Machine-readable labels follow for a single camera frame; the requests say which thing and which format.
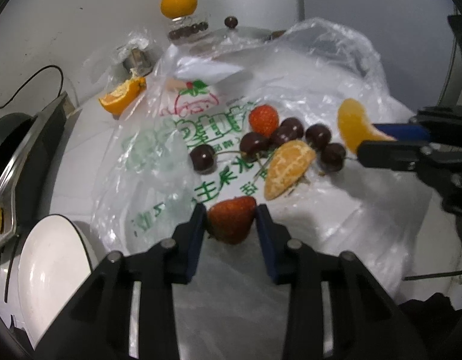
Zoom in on red strawberry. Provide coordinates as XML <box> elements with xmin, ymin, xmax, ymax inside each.
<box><xmin>248</xmin><ymin>104</ymin><xmax>280</xmax><ymax>138</ymax></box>
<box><xmin>207</xmin><ymin>196</ymin><xmax>257</xmax><ymax>245</ymax></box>

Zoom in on silver induction cooker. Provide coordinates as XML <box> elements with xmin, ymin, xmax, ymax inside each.
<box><xmin>0</xmin><ymin>93</ymin><xmax>75</xmax><ymax>251</ymax></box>

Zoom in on whole orange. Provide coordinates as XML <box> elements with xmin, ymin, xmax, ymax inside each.
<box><xmin>160</xmin><ymin>0</ymin><xmax>198</xmax><ymax>20</ymax></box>

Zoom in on steel pot with lid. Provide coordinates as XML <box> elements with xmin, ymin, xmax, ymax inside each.
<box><xmin>190</xmin><ymin>16</ymin><xmax>286</xmax><ymax>56</ymax></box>

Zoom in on glass jar with cherries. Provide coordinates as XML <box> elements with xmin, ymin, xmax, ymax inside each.
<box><xmin>166</xmin><ymin>13</ymin><xmax>209</xmax><ymax>45</ymax></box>

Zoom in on black power cable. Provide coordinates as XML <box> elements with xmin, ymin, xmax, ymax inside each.
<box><xmin>0</xmin><ymin>64</ymin><xmax>65</xmax><ymax>110</ymax></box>

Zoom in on clear printed plastic bag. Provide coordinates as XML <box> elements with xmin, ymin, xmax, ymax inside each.
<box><xmin>89</xmin><ymin>16</ymin><xmax>460</xmax><ymax>301</ymax></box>

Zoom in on white ceramic plate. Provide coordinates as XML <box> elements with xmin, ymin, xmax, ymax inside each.
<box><xmin>17</xmin><ymin>214</ymin><xmax>98</xmax><ymax>347</ymax></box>

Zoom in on red strawberry on bag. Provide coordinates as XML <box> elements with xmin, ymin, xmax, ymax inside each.
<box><xmin>248</xmin><ymin>104</ymin><xmax>280</xmax><ymax>138</ymax></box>

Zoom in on orange mandarin segment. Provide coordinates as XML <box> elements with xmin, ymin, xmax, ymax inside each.
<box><xmin>337</xmin><ymin>98</ymin><xmax>396</xmax><ymax>155</ymax></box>

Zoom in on dark red cherry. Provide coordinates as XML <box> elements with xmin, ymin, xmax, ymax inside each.
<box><xmin>190</xmin><ymin>144</ymin><xmax>215</xmax><ymax>174</ymax></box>

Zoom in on orange peel half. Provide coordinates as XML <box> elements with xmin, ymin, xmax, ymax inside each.
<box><xmin>99</xmin><ymin>77</ymin><xmax>147</xmax><ymax>116</ymax></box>

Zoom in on peeled mandarin segment cluster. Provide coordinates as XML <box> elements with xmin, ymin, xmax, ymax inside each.
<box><xmin>263</xmin><ymin>140</ymin><xmax>316</xmax><ymax>201</ymax></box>

